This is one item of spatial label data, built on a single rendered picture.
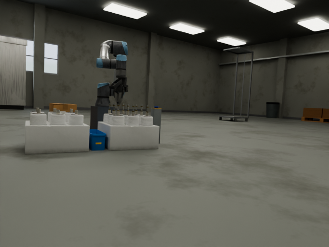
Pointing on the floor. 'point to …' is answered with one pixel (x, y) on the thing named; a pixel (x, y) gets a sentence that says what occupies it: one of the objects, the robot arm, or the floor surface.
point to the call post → (156, 113)
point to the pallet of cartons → (314, 112)
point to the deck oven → (12, 73)
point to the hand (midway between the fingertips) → (118, 103)
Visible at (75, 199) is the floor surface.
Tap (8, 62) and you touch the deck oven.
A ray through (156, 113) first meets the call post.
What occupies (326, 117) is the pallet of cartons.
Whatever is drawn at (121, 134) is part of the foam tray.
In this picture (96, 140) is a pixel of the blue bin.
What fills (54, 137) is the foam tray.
